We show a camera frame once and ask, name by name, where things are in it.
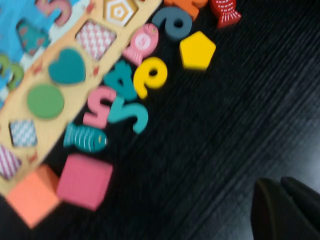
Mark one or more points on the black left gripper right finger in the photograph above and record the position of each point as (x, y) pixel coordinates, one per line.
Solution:
(305, 197)

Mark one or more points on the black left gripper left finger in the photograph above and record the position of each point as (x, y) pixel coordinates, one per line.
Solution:
(275, 220)

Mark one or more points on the yellow pentagon piece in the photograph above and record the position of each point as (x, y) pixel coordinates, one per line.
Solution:
(197, 50)

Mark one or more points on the teal number two piece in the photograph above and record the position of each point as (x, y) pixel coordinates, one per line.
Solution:
(130, 112)

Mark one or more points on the yellow number nine piece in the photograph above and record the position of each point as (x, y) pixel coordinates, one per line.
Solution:
(142, 85)

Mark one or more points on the pink number five piece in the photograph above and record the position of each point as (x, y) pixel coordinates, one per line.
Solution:
(98, 110)

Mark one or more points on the teal number four piece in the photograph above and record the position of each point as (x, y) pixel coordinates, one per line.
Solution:
(120, 77)

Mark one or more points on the orange number ten piece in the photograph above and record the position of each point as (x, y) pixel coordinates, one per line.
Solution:
(185, 6)

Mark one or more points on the grey-blue number six piece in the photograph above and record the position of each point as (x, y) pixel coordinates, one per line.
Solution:
(165, 17)

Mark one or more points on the colourful wooden puzzle board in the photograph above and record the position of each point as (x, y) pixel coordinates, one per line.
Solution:
(75, 96)

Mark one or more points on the teal heart piece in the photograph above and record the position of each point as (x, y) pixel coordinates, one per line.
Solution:
(67, 66)

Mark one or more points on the green circle piece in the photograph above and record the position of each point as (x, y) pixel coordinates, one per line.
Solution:
(45, 101)

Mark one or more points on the magenta wooden cube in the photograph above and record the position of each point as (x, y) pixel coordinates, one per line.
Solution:
(83, 181)

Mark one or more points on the red wooden fish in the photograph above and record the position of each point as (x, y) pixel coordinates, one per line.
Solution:
(225, 11)

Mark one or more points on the teal wooden fish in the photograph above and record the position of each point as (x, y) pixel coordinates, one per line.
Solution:
(85, 138)

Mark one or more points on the pink wooden fish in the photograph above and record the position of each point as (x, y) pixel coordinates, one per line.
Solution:
(140, 42)

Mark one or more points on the orange wooden cube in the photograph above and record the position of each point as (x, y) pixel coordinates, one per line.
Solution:
(32, 196)

